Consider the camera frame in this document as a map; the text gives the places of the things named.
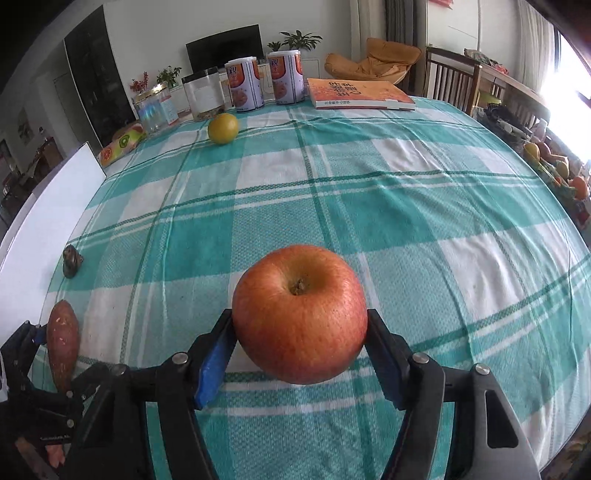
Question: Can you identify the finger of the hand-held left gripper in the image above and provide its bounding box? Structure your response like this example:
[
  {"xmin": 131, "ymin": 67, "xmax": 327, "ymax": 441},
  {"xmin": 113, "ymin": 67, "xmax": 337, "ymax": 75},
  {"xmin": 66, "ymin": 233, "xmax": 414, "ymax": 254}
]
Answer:
[{"xmin": 0, "ymin": 322, "xmax": 49, "ymax": 398}]

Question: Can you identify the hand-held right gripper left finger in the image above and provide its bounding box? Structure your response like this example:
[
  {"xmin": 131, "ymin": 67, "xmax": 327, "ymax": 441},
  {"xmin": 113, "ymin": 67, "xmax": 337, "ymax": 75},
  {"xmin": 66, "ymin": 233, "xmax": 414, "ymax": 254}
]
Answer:
[{"xmin": 69, "ymin": 308, "xmax": 239, "ymax": 480}]

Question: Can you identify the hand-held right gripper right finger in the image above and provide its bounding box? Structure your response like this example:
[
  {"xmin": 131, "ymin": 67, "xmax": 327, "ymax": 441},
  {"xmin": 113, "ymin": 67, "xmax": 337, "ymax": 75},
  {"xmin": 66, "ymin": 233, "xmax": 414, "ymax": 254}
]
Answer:
[{"xmin": 366, "ymin": 308, "xmax": 542, "ymax": 480}]

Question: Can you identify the sweet potato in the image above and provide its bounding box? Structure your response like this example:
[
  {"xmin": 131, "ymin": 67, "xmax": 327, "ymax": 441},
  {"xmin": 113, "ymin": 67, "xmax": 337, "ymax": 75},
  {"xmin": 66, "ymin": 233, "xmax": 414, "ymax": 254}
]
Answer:
[{"xmin": 46, "ymin": 299, "xmax": 81, "ymax": 393}]

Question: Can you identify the red apple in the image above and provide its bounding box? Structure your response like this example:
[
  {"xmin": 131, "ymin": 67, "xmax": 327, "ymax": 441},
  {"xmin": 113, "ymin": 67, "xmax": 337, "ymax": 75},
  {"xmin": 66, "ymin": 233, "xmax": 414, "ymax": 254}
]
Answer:
[{"xmin": 232, "ymin": 244, "xmax": 369, "ymax": 385}]

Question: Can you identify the white cardboard box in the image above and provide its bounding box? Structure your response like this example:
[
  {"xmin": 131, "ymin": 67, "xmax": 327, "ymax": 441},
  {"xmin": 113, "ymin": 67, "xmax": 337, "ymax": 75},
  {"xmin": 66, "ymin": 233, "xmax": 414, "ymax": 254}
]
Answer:
[{"xmin": 0, "ymin": 142, "xmax": 108, "ymax": 333}]

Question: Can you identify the person's left hand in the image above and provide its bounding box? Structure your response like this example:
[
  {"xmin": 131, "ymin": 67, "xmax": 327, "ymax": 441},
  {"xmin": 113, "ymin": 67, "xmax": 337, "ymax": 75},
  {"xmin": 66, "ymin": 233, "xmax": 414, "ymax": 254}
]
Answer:
[{"xmin": 14, "ymin": 436, "xmax": 68, "ymax": 468}]

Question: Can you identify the dark brown round fruit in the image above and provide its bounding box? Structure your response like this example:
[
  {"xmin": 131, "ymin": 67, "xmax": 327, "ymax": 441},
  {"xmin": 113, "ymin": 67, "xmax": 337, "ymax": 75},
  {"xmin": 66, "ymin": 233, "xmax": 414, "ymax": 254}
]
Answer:
[{"xmin": 62, "ymin": 246, "xmax": 85, "ymax": 278}]

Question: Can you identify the teal checked tablecloth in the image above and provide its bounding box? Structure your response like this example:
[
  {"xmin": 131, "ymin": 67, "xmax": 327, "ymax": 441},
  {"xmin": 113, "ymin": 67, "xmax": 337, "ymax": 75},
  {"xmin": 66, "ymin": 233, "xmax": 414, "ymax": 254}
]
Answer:
[{"xmin": 28, "ymin": 95, "xmax": 591, "ymax": 480}]

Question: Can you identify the fruit print snack packet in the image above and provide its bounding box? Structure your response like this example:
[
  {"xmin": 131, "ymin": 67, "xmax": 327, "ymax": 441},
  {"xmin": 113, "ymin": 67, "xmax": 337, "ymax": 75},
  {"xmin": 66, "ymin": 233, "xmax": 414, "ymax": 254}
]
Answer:
[{"xmin": 98, "ymin": 122, "xmax": 147, "ymax": 168}]

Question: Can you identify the yellow-green orange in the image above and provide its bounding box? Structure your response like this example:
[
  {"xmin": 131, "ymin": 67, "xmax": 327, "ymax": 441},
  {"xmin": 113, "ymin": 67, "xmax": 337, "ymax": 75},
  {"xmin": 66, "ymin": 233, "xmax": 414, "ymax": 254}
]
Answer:
[{"xmin": 207, "ymin": 113, "xmax": 240, "ymax": 145}]

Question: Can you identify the glass jar with gold lid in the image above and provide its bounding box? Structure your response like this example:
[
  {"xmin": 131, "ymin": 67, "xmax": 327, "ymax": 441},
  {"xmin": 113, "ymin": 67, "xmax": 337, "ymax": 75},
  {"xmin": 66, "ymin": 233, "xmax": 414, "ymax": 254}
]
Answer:
[{"xmin": 133, "ymin": 84, "xmax": 178, "ymax": 134}]

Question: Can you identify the orange book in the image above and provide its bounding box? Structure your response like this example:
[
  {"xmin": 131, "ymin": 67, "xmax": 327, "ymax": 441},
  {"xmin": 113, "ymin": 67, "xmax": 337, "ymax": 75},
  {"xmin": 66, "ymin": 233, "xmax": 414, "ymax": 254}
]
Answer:
[{"xmin": 306, "ymin": 78, "xmax": 416, "ymax": 112}]

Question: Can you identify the clear jar with black lid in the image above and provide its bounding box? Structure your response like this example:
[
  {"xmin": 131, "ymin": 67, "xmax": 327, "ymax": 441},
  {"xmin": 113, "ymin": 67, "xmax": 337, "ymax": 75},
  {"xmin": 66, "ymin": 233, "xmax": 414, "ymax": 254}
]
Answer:
[{"xmin": 181, "ymin": 67, "xmax": 225, "ymax": 121}]

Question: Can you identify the dark glass cabinet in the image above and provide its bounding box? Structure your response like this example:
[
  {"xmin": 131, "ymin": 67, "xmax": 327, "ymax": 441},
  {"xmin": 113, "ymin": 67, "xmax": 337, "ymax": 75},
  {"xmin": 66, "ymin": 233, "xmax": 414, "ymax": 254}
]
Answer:
[{"xmin": 64, "ymin": 4, "xmax": 134, "ymax": 148}]

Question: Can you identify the white printed can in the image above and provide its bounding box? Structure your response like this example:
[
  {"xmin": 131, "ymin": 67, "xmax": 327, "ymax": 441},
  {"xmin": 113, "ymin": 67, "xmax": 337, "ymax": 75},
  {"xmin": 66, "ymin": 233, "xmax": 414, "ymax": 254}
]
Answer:
[
  {"xmin": 224, "ymin": 56, "xmax": 265, "ymax": 114},
  {"xmin": 267, "ymin": 50, "xmax": 305, "ymax": 105}
]

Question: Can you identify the dark wooden chair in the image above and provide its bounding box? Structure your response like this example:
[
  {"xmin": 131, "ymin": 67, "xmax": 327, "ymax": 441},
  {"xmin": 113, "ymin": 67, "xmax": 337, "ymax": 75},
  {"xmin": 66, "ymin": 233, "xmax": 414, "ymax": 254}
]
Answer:
[{"xmin": 424, "ymin": 45, "xmax": 481, "ymax": 116}]

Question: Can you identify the leafy potted plant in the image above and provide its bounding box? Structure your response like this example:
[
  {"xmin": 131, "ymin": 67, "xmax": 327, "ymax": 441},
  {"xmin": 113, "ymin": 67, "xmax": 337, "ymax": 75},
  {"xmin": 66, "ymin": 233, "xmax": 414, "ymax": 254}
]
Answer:
[{"xmin": 156, "ymin": 66, "xmax": 182, "ymax": 88}]

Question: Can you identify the orange lounge chair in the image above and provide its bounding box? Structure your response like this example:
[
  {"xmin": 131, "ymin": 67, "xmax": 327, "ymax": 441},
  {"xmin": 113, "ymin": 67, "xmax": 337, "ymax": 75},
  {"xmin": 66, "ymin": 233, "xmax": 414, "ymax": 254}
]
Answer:
[{"xmin": 324, "ymin": 38, "xmax": 422, "ymax": 88}]

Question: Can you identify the wooden side table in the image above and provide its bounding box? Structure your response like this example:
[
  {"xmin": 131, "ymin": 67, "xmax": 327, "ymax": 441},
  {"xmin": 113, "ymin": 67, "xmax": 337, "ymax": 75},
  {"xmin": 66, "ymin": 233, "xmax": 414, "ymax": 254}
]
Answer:
[{"xmin": 462, "ymin": 48, "xmax": 550, "ymax": 121}]

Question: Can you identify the black television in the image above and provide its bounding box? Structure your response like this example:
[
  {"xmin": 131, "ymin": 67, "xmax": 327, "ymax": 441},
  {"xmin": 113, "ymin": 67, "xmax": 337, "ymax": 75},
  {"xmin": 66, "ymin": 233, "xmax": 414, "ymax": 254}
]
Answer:
[{"xmin": 185, "ymin": 24, "xmax": 265, "ymax": 73}]

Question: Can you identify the window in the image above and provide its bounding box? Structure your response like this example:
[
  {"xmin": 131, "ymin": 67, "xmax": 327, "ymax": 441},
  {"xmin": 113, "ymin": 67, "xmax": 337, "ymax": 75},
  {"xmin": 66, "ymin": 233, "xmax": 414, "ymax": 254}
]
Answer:
[{"xmin": 554, "ymin": 28, "xmax": 591, "ymax": 162}]

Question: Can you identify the large green potted plant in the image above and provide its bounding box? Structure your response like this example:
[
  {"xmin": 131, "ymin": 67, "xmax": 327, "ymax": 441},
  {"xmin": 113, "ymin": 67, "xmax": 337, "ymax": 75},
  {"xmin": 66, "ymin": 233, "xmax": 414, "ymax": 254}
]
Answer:
[{"xmin": 280, "ymin": 30, "xmax": 323, "ymax": 52}]

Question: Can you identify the grey curtain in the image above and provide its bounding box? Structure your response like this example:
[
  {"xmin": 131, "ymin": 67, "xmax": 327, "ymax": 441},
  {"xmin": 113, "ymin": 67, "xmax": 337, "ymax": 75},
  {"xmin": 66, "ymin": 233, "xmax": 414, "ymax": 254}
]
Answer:
[{"xmin": 385, "ymin": 0, "xmax": 428, "ymax": 47}]

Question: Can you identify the white curtain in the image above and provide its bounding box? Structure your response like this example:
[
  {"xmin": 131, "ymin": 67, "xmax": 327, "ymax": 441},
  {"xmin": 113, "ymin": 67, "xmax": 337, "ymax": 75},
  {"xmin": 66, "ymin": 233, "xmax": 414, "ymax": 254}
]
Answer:
[{"xmin": 515, "ymin": 0, "xmax": 561, "ymax": 97}]

